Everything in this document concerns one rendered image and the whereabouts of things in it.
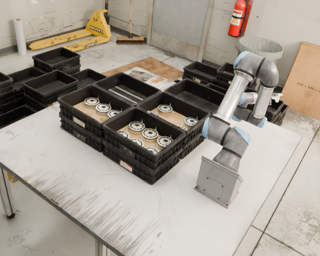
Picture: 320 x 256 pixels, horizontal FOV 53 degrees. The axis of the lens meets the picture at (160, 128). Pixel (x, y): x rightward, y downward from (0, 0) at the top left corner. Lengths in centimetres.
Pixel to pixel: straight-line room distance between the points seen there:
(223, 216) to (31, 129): 134
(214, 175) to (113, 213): 56
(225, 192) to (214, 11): 350
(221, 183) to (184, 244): 37
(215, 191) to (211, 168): 14
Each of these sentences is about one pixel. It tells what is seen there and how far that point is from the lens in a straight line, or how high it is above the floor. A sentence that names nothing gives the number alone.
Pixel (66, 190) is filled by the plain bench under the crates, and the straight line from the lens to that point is 182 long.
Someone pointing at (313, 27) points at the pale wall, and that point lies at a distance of 450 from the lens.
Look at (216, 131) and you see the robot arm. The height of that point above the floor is 103.
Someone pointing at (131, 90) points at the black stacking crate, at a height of 83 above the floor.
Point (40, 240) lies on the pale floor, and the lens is 251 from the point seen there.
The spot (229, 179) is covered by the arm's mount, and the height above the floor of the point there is 90.
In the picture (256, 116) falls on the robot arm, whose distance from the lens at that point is 206.
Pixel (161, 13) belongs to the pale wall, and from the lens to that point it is 534.
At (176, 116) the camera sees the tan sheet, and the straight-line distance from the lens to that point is 220.
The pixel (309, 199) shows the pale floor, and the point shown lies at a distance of 321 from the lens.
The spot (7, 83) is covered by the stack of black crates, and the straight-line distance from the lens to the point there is 312.
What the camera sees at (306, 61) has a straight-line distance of 441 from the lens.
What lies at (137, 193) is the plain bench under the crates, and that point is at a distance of 179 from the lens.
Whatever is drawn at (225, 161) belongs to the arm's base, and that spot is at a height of 95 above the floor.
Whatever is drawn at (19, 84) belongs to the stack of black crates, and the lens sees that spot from 350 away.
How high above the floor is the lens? 201
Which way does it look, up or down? 35 degrees down
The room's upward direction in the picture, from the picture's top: 8 degrees clockwise
